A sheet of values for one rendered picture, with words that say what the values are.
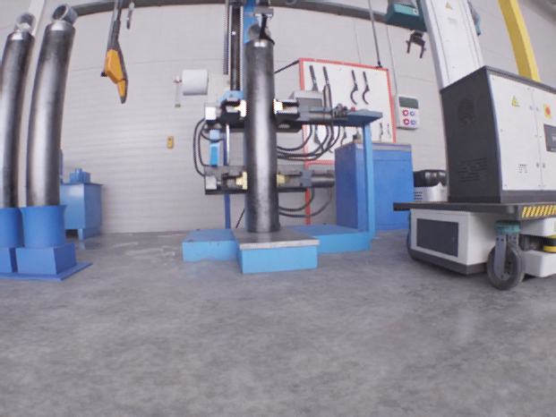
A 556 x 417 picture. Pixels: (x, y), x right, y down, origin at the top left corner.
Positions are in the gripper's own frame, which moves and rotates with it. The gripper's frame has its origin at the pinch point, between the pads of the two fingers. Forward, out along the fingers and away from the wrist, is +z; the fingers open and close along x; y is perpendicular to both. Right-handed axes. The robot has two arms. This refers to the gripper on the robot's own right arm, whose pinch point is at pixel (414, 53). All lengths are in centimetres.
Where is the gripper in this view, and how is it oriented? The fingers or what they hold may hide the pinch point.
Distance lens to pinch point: 264.3
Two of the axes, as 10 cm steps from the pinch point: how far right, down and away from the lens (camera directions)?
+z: -1.8, 9.0, 3.9
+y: 2.0, 4.2, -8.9
